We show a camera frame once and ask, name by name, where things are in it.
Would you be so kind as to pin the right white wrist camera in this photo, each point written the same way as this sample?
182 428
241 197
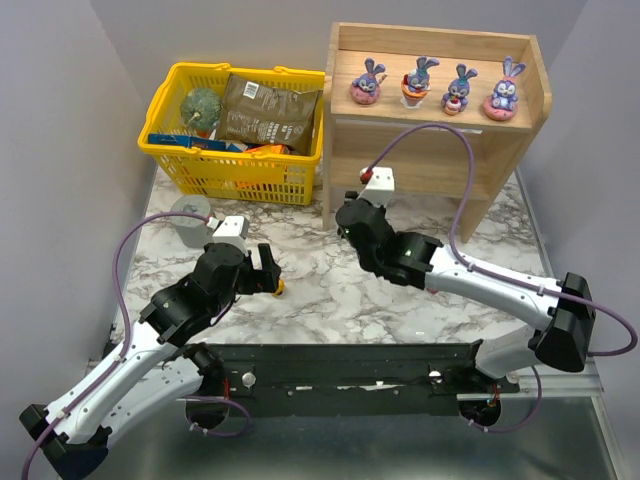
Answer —
379 186

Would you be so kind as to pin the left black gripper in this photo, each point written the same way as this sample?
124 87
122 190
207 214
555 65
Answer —
255 273

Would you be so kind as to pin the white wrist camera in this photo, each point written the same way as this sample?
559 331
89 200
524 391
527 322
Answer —
379 186
232 230

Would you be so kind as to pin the grey cup with print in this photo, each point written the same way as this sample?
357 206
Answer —
193 233

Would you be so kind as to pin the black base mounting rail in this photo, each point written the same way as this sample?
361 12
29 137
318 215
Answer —
351 380

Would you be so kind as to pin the brown snack bag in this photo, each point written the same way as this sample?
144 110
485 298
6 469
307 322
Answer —
253 113

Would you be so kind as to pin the green toy pumpkin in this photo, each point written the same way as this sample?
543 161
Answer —
201 109

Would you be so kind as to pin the purple bunny with strawberry cake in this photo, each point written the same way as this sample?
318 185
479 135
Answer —
455 99

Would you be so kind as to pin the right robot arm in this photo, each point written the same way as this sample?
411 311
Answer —
558 321

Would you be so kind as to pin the yellow duck toy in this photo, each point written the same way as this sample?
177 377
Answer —
280 288

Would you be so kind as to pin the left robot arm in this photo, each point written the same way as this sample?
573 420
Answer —
73 431

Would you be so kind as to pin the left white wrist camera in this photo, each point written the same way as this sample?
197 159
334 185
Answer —
232 230

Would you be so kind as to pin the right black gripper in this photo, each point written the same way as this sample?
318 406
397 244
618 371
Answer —
351 212

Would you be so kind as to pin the blue box in basket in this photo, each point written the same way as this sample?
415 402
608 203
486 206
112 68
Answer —
186 141

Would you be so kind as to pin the yellow plastic shopping basket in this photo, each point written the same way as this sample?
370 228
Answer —
285 179

